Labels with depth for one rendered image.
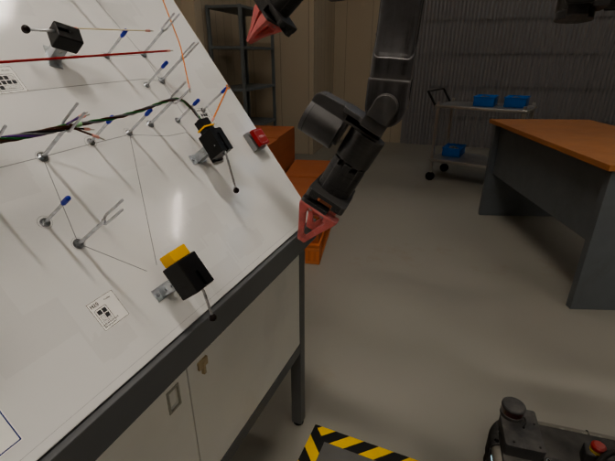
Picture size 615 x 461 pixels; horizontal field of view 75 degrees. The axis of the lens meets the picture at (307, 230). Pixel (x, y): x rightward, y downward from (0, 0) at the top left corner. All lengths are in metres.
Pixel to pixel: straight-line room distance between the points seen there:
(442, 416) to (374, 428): 0.29
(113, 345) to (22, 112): 0.42
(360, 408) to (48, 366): 1.36
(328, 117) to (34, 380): 0.53
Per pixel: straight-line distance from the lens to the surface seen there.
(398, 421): 1.80
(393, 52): 0.59
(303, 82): 5.92
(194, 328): 0.79
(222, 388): 1.04
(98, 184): 0.82
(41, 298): 0.69
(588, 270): 2.69
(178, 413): 0.92
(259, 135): 1.18
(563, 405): 2.10
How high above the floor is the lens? 1.32
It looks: 23 degrees down
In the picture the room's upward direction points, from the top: straight up
